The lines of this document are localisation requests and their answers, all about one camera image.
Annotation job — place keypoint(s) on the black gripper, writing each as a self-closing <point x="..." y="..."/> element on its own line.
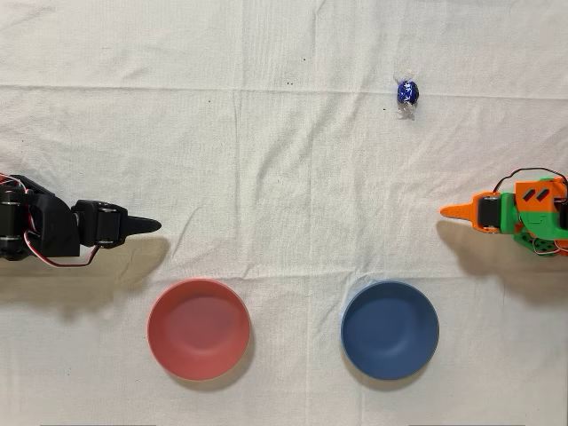
<point x="107" y="223"/>

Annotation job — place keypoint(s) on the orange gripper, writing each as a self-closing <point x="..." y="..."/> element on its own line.
<point x="488" y="212"/>

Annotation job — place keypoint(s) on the blue candy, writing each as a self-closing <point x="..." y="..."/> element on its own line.
<point x="407" y="92"/>

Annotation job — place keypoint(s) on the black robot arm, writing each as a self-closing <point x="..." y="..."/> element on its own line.
<point x="53" y="226"/>

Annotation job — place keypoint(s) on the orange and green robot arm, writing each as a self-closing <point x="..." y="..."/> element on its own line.
<point x="532" y="222"/>

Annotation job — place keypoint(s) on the red bowl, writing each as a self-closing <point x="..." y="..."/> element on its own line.
<point x="199" y="330"/>

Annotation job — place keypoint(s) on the blue bowl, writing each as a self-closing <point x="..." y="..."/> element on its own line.
<point x="389" y="330"/>

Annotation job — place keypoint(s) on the white wrinkled tablecloth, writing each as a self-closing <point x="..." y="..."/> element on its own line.
<point x="284" y="177"/>

